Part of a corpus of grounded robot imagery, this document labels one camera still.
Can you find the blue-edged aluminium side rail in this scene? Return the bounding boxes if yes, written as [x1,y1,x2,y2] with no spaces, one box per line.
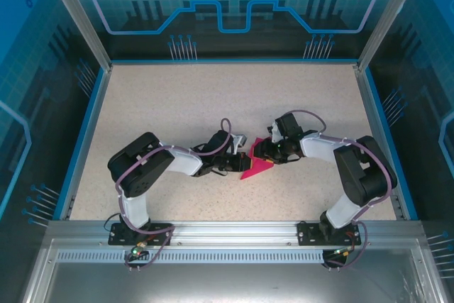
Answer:
[353,63,420,221]
[52,65,114,221]

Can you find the aluminium mounting rail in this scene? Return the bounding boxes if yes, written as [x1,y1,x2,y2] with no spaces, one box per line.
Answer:
[47,220,426,248]

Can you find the brass cable connector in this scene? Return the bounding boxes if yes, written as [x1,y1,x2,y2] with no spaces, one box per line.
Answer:
[130,241,149,258]
[332,246,356,258]

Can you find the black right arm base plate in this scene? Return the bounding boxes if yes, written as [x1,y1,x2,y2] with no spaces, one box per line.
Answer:
[297,221,360,246]

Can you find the slotted metal cable duct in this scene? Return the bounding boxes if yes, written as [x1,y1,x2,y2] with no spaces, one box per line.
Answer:
[55,250,329,265]

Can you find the grey metal tray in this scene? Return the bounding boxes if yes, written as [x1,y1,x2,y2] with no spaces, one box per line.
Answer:
[19,238,450,303]

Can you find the aluminium frame post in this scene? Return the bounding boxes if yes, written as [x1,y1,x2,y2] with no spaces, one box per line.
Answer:
[355,0,429,72]
[38,0,114,72]

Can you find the magenta cloth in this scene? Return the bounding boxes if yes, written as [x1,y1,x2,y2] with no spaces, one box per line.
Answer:
[240,137,275,180]

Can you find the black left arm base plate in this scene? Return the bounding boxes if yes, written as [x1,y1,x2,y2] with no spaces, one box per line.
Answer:
[108,222,174,246]

